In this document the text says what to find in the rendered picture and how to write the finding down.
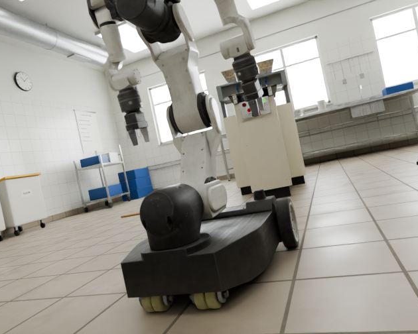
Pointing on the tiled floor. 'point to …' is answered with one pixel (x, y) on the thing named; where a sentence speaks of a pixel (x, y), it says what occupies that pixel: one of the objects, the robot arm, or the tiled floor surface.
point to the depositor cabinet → (291, 143)
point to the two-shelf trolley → (102, 181)
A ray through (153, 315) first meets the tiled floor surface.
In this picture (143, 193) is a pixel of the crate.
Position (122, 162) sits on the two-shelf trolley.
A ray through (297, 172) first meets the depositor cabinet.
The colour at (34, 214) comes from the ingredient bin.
